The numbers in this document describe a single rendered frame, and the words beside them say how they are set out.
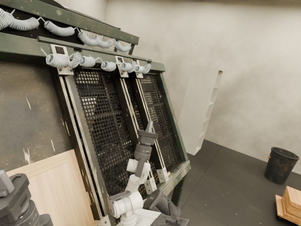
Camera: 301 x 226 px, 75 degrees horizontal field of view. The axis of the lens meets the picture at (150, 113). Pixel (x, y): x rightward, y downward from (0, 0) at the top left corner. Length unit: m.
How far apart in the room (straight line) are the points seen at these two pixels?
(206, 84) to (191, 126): 1.02
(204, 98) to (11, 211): 4.24
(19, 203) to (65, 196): 0.62
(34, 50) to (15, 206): 0.84
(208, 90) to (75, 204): 3.77
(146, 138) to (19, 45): 0.79
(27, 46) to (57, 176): 0.70
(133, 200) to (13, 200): 0.40
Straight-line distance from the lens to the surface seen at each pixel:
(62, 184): 1.23
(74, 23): 1.96
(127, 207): 0.82
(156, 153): 1.86
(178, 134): 2.38
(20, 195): 0.63
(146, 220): 0.88
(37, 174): 1.16
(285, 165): 4.99
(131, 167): 1.08
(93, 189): 1.28
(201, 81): 4.56
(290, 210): 3.83
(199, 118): 4.64
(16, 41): 1.23
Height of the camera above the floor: 1.97
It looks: 15 degrees down
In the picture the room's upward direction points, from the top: 12 degrees clockwise
